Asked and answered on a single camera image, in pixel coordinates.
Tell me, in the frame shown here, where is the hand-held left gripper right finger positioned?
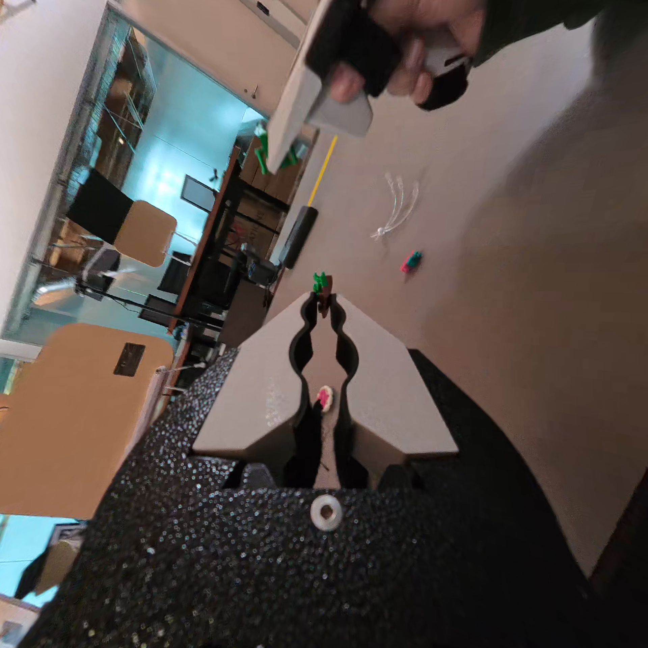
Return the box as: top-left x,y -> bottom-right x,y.
328,294 -> 459,488

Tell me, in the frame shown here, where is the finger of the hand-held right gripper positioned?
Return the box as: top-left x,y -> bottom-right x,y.
266,0 -> 340,171
306,93 -> 374,137

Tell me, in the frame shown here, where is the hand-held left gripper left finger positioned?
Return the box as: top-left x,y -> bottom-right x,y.
192,292 -> 326,485

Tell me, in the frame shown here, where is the green lego build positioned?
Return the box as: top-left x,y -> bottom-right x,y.
252,120 -> 311,176

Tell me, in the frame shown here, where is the green and brown lego piece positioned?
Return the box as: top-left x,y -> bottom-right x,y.
312,271 -> 335,318

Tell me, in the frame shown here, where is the person's right forearm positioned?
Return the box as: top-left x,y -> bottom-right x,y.
473,0 -> 648,68

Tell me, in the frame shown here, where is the person's right hand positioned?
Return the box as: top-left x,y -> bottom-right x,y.
330,0 -> 488,105

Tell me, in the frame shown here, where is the stack of cardboard boxes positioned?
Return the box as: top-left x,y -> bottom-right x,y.
237,126 -> 321,204

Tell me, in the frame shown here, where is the dark monitor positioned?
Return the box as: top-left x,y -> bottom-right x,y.
181,174 -> 217,214

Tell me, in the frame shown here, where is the dark wooden desk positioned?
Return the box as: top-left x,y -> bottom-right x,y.
166,146 -> 290,336

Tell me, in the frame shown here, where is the tan chair with dark slot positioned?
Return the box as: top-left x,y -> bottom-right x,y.
0,323 -> 176,520

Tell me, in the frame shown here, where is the black chair back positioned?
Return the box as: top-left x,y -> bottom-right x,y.
67,168 -> 136,245

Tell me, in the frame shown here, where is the yellow rod with black handle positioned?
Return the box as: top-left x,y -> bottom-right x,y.
280,135 -> 339,270

